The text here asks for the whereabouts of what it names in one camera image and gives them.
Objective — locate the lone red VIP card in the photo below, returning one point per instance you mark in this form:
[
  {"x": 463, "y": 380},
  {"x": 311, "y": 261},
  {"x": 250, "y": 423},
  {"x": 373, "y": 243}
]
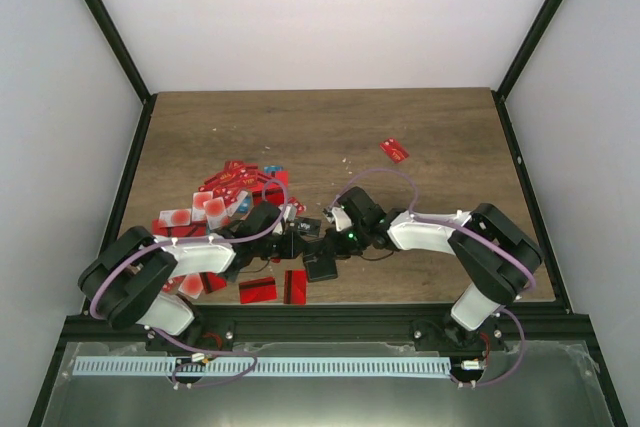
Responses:
[{"x": 394, "y": 150}]

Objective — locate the blue card top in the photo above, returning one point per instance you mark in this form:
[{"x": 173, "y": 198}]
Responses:
[{"x": 273, "y": 168}]

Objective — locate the black VIP card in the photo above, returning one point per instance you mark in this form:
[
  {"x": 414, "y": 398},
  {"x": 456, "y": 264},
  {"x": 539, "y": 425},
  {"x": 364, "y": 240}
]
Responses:
[{"x": 308, "y": 227}]

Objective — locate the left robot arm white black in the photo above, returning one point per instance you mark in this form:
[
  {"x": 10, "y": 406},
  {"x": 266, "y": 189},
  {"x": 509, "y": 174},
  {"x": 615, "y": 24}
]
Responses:
[{"x": 124, "y": 284}]

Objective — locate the white red circle card left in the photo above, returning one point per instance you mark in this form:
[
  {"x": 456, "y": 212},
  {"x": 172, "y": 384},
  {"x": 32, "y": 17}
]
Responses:
[{"x": 175, "y": 218}]

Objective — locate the black leather card holder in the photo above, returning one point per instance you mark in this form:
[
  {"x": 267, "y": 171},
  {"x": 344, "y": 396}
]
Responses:
[{"x": 320, "y": 267}]

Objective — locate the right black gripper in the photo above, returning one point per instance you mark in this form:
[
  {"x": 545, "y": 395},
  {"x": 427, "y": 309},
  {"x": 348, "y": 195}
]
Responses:
[{"x": 335, "y": 247}]

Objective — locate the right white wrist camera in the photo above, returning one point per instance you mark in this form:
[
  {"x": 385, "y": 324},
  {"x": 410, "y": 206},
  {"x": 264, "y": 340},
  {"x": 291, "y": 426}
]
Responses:
[{"x": 338, "y": 218}]

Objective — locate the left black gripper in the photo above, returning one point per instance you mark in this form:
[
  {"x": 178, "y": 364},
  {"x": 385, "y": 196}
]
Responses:
[{"x": 291, "y": 251}]

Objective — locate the white red circle card upper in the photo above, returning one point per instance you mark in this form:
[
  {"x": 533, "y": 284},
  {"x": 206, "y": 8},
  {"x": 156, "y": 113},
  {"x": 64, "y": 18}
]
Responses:
[{"x": 216, "y": 213}]

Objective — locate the red striped card near rail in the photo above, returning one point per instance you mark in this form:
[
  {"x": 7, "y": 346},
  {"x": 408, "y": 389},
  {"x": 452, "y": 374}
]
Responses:
[{"x": 258, "y": 290}]

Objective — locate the light blue slotted cable duct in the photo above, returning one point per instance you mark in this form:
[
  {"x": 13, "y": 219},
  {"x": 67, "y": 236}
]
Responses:
[{"x": 397, "y": 367}]

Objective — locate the black aluminium frame rail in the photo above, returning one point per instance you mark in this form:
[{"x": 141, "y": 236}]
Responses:
[{"x": 428, "y": 326}]

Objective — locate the white red circle card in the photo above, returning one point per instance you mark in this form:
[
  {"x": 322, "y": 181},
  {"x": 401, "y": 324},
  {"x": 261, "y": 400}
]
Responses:
[
  {"x": 175, "y": 218},
  {"x": 216, "y": 213}
]

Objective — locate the red card black stripe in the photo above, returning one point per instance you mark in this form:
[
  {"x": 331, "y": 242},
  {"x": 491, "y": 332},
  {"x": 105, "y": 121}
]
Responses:
[{"x": 295, "y": 287}]

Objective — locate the red VIP card top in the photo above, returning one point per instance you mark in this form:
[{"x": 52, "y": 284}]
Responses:
[{"x": 224, "y": 178}]

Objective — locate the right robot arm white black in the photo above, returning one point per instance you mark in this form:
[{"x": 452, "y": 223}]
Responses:
[{"x": 499, "y": 258}]

